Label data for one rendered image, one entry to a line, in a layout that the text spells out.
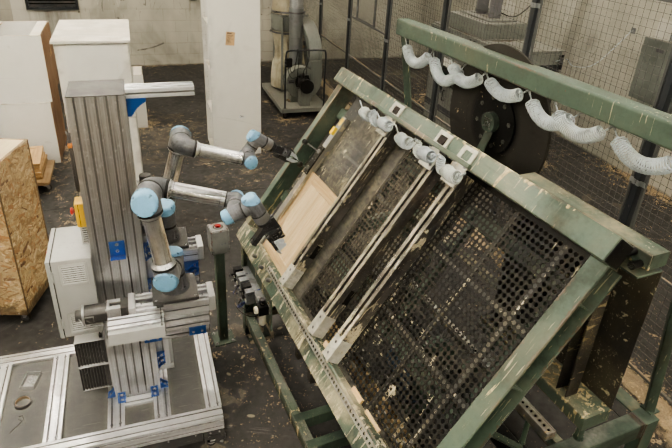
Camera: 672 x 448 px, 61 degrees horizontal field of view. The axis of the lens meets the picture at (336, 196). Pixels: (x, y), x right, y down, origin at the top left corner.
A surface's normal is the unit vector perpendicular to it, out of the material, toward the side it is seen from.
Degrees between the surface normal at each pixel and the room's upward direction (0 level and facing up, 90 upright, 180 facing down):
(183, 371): 0
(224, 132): 90
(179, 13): 90
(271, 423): 0
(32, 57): 90
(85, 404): 0
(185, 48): 90
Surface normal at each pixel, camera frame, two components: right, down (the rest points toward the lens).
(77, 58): 0.32, 0.45
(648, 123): -0.91, 0.15
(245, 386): 0.05, -0.89
